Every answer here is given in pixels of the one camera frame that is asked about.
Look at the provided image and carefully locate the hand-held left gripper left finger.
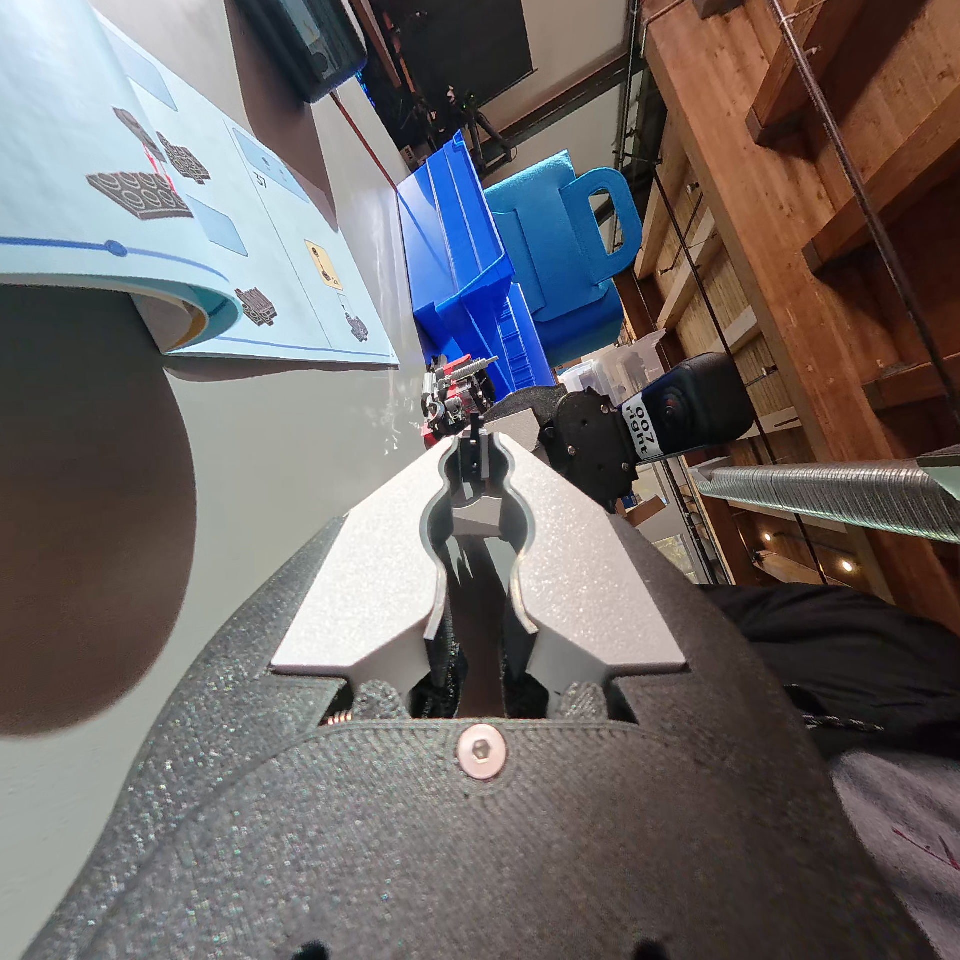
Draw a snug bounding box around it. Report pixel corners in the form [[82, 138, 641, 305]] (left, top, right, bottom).
[[270, 435, 462, 695]]

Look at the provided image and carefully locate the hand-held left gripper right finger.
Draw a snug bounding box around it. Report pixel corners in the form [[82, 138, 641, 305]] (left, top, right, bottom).
[[491, 435, 689, 695]]

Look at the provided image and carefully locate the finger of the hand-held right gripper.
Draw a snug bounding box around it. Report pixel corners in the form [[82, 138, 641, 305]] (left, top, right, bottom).
[[481, 411, 545, 462]]

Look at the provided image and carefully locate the dark grey brick piece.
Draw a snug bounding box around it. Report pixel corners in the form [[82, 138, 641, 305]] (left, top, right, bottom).
[[448, 411, 535, 540]]

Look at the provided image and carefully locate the blue plastic bin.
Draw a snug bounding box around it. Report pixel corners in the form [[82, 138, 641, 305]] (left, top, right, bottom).
[[396, 129, 520, 363], [457, 281, 560, 395]]

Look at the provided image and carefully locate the white desk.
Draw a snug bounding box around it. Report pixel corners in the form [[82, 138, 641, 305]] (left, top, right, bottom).
[[0, 0, 519, 960]]

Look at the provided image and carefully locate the clear plastic container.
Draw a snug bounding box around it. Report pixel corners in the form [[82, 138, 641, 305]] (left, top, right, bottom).
[[558, 330, 670, 399]]

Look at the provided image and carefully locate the red black toy brick vehicle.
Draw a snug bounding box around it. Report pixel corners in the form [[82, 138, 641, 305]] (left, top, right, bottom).
[[420, 352, 502, 451]]

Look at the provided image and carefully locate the person's black jacket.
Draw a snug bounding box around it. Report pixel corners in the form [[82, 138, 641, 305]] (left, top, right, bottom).
[[697, 583, 960, 760]]

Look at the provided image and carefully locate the light blue instruction booklet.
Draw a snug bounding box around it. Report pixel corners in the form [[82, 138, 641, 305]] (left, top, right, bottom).
[[0, 0, 402, 370]]

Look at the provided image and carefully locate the silver air duct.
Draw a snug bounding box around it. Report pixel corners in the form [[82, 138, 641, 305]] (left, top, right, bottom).
[[688, 448, 960, 545]]

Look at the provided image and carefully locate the red cable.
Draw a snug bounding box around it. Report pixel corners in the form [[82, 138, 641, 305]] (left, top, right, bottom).
[[330, 93, 410, 198]]

